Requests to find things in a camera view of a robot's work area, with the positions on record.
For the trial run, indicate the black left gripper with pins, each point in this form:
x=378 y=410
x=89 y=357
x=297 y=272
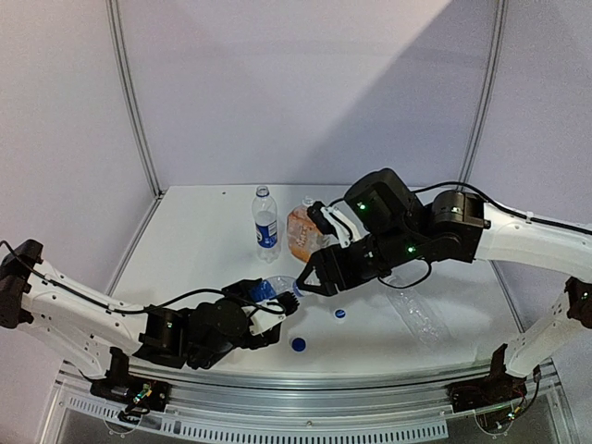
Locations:
x=240 y=289

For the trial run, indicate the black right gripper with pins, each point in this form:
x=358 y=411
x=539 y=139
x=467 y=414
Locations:
x=324 y=267

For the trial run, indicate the blue Pepsi bottle cap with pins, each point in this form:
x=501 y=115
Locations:
x=298 y=344

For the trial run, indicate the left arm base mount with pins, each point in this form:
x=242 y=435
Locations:
x=138 y=395

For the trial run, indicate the aluminium table front rail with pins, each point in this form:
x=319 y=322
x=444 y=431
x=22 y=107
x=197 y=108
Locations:
x=229 y=407

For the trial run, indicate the right aluminium corner post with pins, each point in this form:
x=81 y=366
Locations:
x=486 y=91

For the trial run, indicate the white orange-bottle cap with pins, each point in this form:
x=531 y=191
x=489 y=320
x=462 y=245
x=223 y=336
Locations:
x=340 y=314

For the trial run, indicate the orange label crushed bottle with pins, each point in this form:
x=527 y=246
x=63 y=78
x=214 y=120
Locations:
x=303 y=236

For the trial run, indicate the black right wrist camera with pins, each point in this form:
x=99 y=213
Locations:
x=330 y=221

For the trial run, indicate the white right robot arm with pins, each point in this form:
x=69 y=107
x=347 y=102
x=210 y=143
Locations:
x=462 y=225

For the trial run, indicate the Pepsi bottle blue label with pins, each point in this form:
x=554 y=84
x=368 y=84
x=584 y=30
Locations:
x=265 y=217

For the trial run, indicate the aluminium corner post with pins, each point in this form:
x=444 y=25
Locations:
x=115 y=22
x=486 y=91

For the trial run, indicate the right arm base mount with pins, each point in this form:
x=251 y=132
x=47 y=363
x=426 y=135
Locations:
x=498 y=398

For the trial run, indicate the left aluminium corner post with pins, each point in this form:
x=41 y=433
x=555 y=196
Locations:
x=115 y=22

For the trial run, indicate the blue label crushed water bottle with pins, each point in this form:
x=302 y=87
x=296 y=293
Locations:
x=269 y=288

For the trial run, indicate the clear unlabelled plastic bottle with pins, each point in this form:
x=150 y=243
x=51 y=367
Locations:
x=417 y=314

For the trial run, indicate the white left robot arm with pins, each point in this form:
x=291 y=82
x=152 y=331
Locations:
x=197 y=329

